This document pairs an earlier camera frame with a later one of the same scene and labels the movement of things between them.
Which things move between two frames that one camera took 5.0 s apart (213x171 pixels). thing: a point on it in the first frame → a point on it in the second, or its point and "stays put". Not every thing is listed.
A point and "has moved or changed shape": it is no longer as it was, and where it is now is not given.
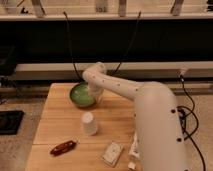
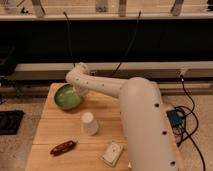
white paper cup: [89, 124] stays put
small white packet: [112, 153] stays put
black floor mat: [10, 121] stays put
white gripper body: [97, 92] → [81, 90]
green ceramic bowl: [81, 96] has moved or changed shape
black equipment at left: [8, 60] stays put
